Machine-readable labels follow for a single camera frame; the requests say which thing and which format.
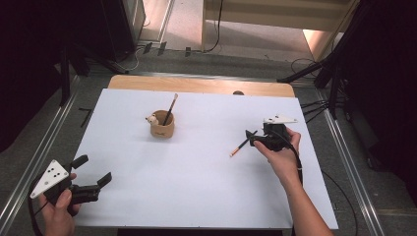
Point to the light wooden furniture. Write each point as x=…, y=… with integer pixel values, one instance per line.
x=262, y=19

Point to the tan bear pen holder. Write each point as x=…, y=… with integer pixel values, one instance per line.
x=162, y=129

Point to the brown pencil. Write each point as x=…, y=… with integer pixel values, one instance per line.
x=170, y=108

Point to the black metal stand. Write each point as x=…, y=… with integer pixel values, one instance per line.
x=65, y=75

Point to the wooden table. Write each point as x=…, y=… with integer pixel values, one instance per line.
x=196, y=85

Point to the person's left hand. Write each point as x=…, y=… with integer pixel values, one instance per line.
x=60, y=219

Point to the person's right hand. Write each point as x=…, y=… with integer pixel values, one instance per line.
x=283, y=164

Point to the white table sheet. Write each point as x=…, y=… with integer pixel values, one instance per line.
x=196, y=183

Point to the black cabinet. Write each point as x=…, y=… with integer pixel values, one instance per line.
x=118, y=26

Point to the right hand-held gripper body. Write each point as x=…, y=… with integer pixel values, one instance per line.
x=273, y=139

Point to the black curtain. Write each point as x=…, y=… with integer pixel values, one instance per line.
x=393, y=82

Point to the metal floor rail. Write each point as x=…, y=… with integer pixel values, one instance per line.
x=350, y=164
x=36, y=157

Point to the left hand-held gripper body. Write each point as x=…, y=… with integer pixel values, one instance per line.
x=49, y=178

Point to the black tripod stand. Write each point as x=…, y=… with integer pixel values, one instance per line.
x=314, y=67

